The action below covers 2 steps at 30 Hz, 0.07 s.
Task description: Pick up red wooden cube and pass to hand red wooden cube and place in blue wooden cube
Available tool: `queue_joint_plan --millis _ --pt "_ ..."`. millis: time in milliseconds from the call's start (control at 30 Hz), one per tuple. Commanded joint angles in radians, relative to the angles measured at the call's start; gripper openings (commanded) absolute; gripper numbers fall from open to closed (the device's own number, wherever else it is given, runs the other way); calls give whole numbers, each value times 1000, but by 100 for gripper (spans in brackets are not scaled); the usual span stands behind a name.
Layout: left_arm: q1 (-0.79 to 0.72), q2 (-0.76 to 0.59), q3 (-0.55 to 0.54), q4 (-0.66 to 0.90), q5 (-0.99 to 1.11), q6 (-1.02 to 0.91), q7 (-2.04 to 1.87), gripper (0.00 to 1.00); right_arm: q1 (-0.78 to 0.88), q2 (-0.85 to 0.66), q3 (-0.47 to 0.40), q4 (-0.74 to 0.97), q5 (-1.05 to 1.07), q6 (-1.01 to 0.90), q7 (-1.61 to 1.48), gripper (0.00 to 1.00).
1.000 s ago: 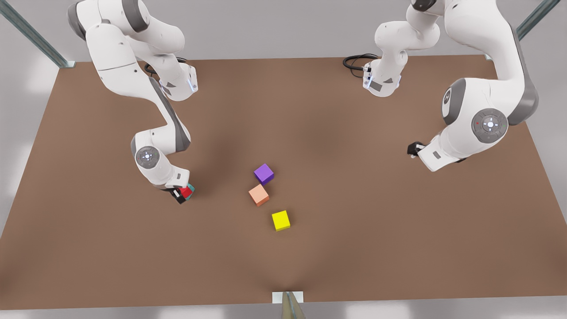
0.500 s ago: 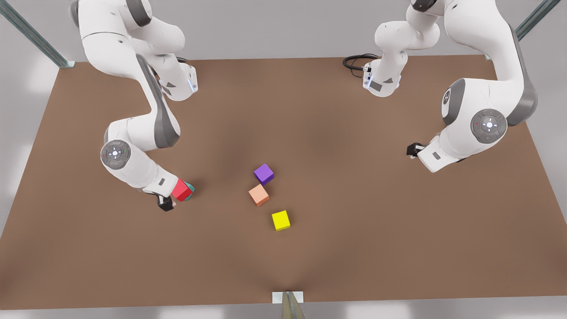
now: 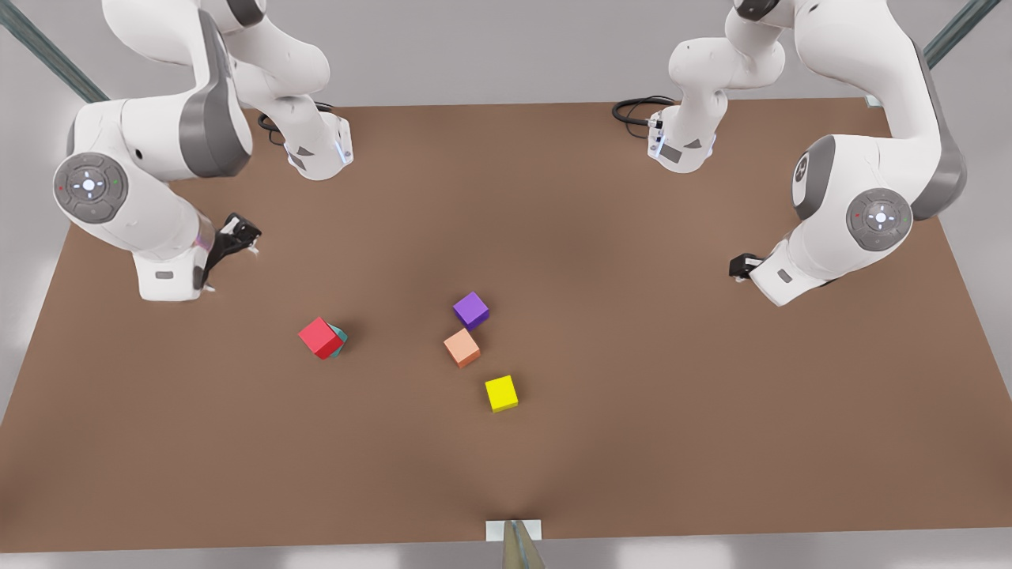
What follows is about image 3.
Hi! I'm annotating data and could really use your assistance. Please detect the red wooden cube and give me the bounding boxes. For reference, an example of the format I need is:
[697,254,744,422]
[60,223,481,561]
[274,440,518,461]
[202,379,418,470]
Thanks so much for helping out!
[298,317,345,360]

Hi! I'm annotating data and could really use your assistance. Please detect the purple wooden cube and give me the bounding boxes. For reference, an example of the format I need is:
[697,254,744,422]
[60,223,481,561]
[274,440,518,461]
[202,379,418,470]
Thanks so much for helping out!
[452,291,490,331]

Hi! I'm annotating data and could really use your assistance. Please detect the orange wooden cube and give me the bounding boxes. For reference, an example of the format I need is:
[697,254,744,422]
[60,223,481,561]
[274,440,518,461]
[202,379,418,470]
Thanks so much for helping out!
[443,328,481,370]

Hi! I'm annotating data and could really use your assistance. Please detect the yellow wooden cube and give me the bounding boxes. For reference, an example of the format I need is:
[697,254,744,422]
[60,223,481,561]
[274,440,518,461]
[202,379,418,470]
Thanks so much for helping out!
[485,375,519,413]

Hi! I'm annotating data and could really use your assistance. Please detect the black cable loop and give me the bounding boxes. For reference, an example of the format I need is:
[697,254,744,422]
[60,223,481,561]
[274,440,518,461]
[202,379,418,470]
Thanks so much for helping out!
[611,96,678,142]
[258,101,337,148]

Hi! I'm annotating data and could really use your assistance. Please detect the silver frame post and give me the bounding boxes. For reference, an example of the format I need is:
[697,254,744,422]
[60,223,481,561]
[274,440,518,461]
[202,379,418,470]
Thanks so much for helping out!
[0,0,110,104]
[863,0,1002,109]
[485,518,547,569]

